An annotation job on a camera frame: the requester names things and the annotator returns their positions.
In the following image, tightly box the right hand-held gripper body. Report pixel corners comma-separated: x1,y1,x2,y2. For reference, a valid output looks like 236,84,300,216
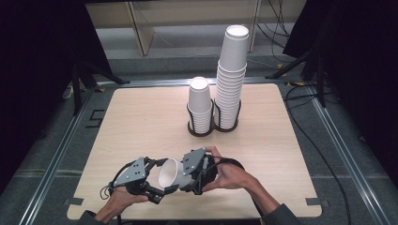
181,146,221,196

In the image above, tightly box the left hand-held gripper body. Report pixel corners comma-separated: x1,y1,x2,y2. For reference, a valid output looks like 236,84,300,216
112,157,158,197

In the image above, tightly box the white paper cup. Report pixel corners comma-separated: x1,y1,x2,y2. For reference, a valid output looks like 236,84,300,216
158,157,193,192

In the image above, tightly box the black wire cup holder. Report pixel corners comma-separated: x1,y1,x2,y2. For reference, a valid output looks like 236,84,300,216
186,98,216,138
213,98,242,133

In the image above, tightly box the tall stack of paper cups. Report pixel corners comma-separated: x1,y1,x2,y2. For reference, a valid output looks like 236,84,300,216
213,24,251,129

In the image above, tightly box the person's left hand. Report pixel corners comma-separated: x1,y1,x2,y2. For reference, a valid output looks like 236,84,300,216
104,186,149,214

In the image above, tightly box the person's right hand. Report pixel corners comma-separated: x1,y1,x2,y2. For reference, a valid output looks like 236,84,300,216
201,145,258,192

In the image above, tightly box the short stack of paper cups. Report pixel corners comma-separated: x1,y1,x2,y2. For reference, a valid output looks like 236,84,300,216
187,76,214,135

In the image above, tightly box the black metal stand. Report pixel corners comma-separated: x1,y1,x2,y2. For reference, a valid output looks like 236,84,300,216
70,60,130,116
265,46,328,109

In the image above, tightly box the light wooden furniture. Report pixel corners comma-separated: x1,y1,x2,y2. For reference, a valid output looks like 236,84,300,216
84,0,262,57

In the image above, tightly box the black curtain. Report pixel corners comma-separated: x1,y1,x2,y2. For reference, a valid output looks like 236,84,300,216
0,0,114,195
283,0,398,179

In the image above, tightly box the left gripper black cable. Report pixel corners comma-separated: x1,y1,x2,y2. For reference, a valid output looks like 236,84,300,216
99,161,134,202

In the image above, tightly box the grey metal floor rail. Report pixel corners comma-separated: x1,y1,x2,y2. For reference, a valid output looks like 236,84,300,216
97,77,289,88
308,90,392,225
18,90,95,225

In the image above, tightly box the black floor cable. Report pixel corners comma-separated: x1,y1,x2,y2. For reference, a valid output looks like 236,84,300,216
283,82,353,225

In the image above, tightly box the bundle of black cables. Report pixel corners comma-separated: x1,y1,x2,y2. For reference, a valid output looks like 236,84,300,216
256,0,290,50

